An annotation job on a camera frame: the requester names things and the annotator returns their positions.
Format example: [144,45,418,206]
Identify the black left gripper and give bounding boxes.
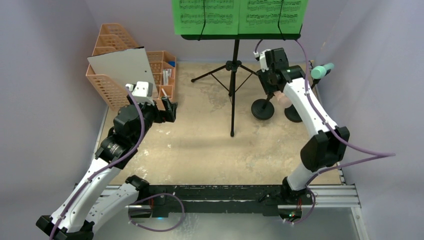
[127,93,177,145]

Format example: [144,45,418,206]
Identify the pink toy microphone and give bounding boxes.
[273,91,292,109]

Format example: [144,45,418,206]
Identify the black round microphone stand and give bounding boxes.
[250,95,275,121]

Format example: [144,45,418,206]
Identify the peach plastic file organizer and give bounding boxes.
[85,23,177,111]

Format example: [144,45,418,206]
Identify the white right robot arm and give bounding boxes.
[253,48,350,204]

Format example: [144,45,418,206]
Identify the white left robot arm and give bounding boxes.
[35,97,178,240]

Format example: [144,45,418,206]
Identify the white marker tube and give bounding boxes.
[163,68,172,85]

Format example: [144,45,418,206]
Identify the black right microphone stand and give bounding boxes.
[284,79,321,123]

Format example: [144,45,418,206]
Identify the black music stand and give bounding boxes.
[191,39,305,137]

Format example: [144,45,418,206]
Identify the mint green toy microphone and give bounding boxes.
[310,63,335,80]

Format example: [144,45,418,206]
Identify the grey folder board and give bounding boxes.
[87,46,159,98]

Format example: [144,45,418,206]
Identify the green sheet music right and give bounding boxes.
[238,0,309,34]

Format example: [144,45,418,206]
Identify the green sheet music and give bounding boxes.
[171,0,241,35]
[238,0,309,34]

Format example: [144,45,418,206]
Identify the green sheet music left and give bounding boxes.
[171,0,241,35]

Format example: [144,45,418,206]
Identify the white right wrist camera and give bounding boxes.
[253,49,273,72]

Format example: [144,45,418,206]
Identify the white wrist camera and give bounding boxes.
[253,49,273,72]
[125,81,153,102]

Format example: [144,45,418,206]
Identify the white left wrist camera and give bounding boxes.
[125,81,153,102]

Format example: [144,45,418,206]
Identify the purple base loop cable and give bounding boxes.
[128,192,186,233]

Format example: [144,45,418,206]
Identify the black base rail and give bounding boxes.
[134,184,313,219]

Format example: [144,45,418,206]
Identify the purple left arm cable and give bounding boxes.
[48,86,146,240]

